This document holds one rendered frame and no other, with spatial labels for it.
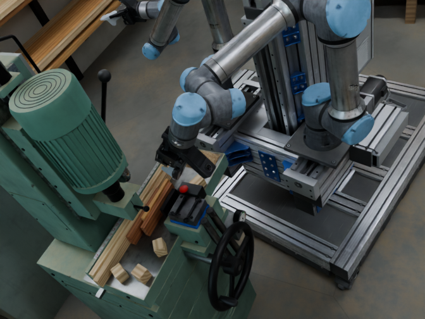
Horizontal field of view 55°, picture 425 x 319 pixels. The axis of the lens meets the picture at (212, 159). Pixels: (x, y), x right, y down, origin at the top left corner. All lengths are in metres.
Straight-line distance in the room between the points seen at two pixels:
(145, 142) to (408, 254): 1.94
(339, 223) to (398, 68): 1.50
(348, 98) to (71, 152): 0.80
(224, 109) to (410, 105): 1.77
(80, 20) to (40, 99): 2.78
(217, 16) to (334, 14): 0.73
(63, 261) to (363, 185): 1.46
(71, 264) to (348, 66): 1.17
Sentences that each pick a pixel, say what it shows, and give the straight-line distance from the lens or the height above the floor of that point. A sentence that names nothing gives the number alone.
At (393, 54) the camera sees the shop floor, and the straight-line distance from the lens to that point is 3.40.
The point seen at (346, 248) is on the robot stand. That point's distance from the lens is 2.02.
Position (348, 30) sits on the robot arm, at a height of 1.38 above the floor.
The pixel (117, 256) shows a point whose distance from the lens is 1.40.
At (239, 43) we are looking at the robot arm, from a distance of 1.15.
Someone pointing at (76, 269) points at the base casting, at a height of 0.80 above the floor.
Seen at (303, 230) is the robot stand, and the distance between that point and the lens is 2.08.
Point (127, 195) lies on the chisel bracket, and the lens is 1.33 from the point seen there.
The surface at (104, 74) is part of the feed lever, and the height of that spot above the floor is 1.45.
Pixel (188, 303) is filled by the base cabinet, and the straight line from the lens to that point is 1.56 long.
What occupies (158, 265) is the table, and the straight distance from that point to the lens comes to 1.34.
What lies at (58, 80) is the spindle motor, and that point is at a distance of 1.09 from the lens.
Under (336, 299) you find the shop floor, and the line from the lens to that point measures 2.16.
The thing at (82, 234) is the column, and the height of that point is 0.92.
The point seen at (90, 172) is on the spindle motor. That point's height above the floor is 1.27.
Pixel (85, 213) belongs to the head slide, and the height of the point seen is 1.03.
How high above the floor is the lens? 1.98
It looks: 45 degrees down
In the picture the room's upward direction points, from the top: 22 degrees counter-clockwise
